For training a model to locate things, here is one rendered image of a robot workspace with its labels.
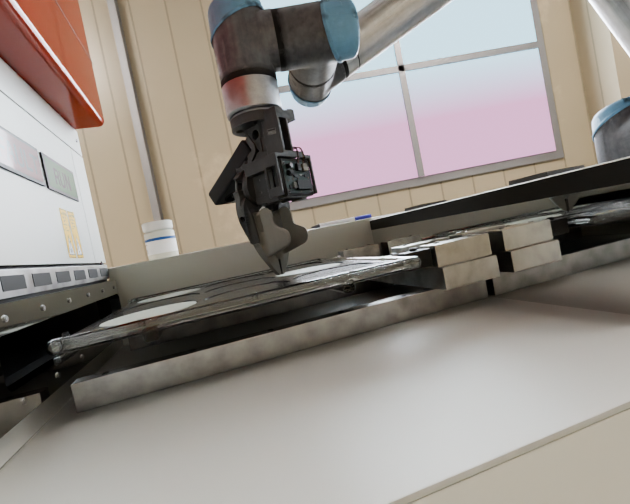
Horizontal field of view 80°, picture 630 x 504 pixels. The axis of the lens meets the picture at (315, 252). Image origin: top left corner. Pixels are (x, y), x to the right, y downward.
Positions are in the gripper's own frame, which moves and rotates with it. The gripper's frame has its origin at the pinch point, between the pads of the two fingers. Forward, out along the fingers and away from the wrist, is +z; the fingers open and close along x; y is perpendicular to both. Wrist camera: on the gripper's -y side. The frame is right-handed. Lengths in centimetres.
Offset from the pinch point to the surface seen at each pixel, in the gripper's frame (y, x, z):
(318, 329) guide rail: 8.9, -4.1, 7.9
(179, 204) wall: -156, 92, -38
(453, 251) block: 21.7, 8.8, 2.2
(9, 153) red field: -11.1, -24.3, -17.9
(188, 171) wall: -149, 98, -56
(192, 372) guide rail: 0.3, -15.8, 8.8
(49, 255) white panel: -15.6, -21.4, -7.0
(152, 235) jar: -47.4, 10.0, -11.1
